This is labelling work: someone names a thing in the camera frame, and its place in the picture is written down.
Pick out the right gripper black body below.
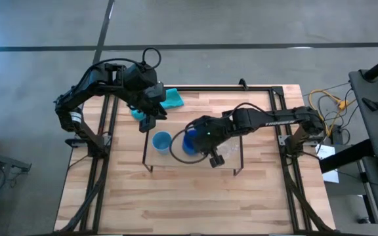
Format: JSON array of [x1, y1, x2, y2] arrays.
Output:
[[194, 115, 235, 155]]

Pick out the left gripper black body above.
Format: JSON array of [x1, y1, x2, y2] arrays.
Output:
[[144, 81, 167, 114]]

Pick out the dark blue mug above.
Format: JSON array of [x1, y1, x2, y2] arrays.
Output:
[[181, 129, 200, 156]]

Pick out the light blue cup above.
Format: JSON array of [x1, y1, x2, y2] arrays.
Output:
[[152, 130, 173, 155]]

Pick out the teal cloth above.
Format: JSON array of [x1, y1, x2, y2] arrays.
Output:
[[131, 87, 185, 121]]

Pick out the white paper sheet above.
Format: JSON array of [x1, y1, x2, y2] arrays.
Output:
[[315, 144, 340, 184]]

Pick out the black power adapter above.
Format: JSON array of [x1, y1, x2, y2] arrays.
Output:
[[331, 127, 350, 145]]

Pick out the black crossbeam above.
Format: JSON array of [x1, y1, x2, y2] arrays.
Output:
[[319, 139, 373, 174]]

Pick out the grey side desk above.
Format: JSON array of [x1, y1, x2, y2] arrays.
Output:
[[348, 68, 378, 236]]

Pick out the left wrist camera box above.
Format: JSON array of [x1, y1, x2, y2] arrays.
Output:
[[138, 115, 156, 133]]

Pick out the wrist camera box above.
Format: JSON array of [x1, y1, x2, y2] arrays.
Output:
[[209, 153, 225, 168], [138, 115, 156, 133]]

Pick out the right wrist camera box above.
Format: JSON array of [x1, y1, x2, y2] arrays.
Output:
[[209, 153, 225, 168]]

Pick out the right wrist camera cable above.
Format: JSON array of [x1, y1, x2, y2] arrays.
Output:
[[169, 128, 209, 165]]

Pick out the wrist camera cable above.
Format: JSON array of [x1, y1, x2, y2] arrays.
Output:
[[141, 47, 162, 71], [169, 128, 209, 165]]

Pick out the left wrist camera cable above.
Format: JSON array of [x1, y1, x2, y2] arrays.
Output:
[[141, 47, 162, 71]]

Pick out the black aluminium table frame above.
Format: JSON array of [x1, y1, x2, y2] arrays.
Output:
[[54, 78, 337, 235]]

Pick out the yellow cable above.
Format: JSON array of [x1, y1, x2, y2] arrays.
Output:
[[308, 88, 357, 138]]

